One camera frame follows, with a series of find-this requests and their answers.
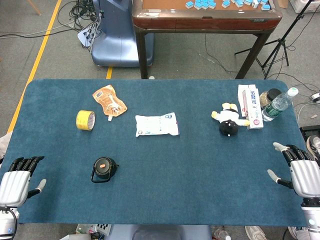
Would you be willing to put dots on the black white plush toy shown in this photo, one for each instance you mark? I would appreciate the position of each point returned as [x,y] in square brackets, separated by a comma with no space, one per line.
[228,120]

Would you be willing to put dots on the white pink toothpaste box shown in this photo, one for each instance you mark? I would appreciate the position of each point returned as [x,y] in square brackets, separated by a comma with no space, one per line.
[253,107]

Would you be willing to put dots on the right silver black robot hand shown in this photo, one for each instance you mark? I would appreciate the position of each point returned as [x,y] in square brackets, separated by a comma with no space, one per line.
[305,175]

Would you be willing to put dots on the black equipment box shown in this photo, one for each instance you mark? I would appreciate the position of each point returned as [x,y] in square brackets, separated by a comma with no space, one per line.
[306,131]

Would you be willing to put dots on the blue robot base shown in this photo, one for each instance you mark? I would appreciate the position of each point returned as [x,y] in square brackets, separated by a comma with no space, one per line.
[117,40]

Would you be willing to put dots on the blue felt table cloth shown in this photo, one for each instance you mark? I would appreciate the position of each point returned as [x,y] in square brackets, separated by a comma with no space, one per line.
[160,175]

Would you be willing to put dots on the white face-up mahjong tile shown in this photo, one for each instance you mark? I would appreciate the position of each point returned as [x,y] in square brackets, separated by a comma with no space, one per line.
[255,3]

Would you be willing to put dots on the blue mahjong tile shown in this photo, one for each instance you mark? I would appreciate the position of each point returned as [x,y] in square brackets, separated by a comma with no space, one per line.
[265,6]
[189,3]
[225,3]

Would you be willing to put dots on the grey black sneaker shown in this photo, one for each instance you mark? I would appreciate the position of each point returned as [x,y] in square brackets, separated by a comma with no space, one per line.
[314,145]

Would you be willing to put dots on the clear water bottle green label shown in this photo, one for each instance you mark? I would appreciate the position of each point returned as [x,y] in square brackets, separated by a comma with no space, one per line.
[276,106]

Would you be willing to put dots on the checkerboard calibration card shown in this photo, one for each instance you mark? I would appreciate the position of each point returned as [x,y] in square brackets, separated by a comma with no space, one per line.
[103,228]

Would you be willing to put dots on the black tripod stand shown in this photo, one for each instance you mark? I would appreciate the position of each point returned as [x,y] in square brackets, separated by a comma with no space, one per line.
[281,47]

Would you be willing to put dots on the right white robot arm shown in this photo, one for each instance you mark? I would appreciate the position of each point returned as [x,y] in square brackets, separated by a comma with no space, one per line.
[311,215]

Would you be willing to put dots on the plastic bottle on floor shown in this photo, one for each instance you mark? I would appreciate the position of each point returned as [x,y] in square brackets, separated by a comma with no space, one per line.
[221,234]

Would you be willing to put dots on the white power strip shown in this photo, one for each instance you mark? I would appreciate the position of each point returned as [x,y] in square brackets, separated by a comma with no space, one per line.
[85,36]

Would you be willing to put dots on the black round container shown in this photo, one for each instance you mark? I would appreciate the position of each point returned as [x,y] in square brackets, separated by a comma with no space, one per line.
[102,168]

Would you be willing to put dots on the glass jar with black lid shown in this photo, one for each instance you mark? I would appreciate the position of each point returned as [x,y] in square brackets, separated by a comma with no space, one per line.
[266,98]

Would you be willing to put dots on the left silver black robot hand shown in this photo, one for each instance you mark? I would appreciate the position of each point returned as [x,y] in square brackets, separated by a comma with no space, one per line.
[15,186]

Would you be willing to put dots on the orange spout pouch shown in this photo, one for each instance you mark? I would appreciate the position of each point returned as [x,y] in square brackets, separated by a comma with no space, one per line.
[108,100]

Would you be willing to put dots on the brown mahjong table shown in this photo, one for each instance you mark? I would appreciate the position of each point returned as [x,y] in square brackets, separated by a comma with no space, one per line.
[200,20]

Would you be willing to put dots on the flat white pink box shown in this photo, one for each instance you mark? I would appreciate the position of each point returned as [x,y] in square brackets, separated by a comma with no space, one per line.
[240,100]

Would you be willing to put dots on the white sneaker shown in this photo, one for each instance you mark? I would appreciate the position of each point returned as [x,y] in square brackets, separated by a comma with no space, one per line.
[298,233]

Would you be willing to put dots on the white plastic packet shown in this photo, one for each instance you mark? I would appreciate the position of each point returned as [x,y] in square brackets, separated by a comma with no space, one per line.
[156,125]

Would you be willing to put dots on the yellow tape roll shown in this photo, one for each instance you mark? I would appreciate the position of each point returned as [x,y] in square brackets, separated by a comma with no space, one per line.
[82,120]

